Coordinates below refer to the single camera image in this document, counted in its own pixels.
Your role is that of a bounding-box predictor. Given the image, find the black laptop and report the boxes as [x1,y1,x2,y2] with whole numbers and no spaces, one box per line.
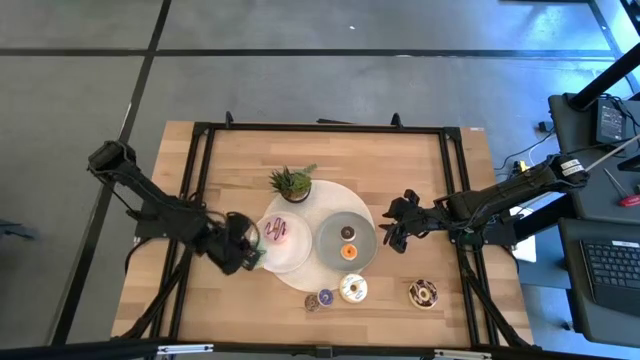
[579,238,640,317]

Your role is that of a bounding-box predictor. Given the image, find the black floor cable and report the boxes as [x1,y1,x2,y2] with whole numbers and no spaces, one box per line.
[493,128,557,172]

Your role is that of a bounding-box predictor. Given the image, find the large chocolate-glazed donut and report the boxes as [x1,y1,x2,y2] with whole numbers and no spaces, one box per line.
[408,279,440,310]

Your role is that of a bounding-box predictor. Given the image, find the grey plate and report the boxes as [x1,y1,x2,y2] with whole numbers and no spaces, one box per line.
[315,211,378,274]

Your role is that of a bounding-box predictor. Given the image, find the white plate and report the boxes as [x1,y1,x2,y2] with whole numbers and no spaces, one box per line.
[255,209,314,274]

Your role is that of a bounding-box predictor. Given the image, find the potted succulent plant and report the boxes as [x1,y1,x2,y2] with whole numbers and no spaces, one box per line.
[269,163,319,204]

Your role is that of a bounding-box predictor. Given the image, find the grey side desk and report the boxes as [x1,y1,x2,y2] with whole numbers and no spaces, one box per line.
[547,92,640,347]

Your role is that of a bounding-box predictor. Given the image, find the black diagonal pole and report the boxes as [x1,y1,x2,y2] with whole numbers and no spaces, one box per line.
[568,42,640,112]

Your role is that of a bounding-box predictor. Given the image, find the large pink drizzled donut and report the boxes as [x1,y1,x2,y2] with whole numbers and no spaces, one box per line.
[262,215,290,245]

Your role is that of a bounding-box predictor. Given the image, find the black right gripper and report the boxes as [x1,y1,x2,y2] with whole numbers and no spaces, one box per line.
[381,188,443,255]

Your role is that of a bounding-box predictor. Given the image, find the thin white rod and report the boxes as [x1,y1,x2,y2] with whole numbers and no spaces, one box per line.
[584,133,640,174]

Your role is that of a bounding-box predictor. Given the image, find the large green drizzled donut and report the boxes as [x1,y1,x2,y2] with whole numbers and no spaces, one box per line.
[251,238,268,270]

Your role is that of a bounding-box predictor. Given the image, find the black power supply box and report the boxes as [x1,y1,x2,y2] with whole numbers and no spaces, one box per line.
[594,97,627,146]

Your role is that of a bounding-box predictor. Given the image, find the silver metal bracket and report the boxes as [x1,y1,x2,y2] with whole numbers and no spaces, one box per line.
[156,343,215,357]
[433,349,494,360]

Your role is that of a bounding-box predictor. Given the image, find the red-handled screwdriver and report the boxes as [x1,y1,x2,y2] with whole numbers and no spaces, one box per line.
[602,167,640,209]

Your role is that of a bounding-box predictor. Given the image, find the white paper sheet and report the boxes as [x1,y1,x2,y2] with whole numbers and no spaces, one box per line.
[510,207,538,264]

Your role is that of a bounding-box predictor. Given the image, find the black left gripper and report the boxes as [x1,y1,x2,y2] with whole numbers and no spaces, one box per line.
[198,211,264,277]

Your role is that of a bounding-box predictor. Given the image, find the black aluminium table frame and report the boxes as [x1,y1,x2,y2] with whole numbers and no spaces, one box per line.
[0,110,640,360]

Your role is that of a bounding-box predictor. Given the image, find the large white blue-drizzled donut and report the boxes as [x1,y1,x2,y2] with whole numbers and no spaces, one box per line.
[339,273,369,305]

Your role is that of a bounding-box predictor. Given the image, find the round woven cream placemat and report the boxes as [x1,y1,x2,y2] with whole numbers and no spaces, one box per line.
[263,179,377,294]

